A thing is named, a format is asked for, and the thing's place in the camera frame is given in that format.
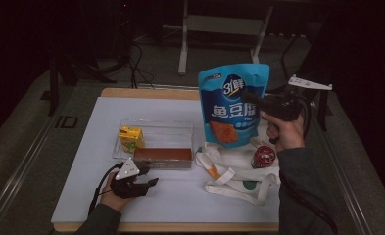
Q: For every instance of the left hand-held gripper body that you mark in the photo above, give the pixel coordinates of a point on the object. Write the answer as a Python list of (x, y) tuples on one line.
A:
[(128, 187)]

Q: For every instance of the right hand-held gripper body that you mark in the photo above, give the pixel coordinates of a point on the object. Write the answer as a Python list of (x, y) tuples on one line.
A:
[(284, 106)]

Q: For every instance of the blue snack bag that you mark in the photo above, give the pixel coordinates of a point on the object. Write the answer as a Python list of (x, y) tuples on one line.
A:
[(232, 111)]

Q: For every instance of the brown drink carton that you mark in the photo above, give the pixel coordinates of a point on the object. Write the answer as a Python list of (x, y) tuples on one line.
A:
[(163, 154)]

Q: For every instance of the yellow drink carton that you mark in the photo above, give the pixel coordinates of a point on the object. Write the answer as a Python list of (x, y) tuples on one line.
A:
[(131, 138)]

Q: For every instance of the clear plastic container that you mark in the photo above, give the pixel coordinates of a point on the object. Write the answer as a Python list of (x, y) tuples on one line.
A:
[(167, 137)]

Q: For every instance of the red round can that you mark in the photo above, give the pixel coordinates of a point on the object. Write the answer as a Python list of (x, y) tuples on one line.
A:
[(263, 157)]

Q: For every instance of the white printed tote bag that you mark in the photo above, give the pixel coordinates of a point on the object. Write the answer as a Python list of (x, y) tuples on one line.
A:
[(235, 166)]

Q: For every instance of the person's left hand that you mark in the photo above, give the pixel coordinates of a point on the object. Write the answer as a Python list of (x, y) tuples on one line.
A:
[(113, 200)]

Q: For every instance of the person's right hand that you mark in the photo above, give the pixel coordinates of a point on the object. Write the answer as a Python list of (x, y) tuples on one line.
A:
[(288, 135)]

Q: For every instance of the white table mat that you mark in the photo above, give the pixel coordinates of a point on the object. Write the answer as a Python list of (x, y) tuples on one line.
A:
[(180, 209)]

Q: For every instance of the white metal stand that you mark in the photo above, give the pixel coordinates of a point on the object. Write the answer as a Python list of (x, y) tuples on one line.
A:
[(224, 25)]

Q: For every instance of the black tripod stand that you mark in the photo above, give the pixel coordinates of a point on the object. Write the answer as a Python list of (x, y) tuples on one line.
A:
[(53, 84)]

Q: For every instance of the black metal frame stand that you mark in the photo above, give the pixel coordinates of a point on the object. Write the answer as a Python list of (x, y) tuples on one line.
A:
[(324, 107)]

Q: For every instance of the metal floor rail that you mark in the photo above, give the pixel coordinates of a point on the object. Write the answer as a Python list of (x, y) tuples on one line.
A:
[(20, 169), (346, 182)]

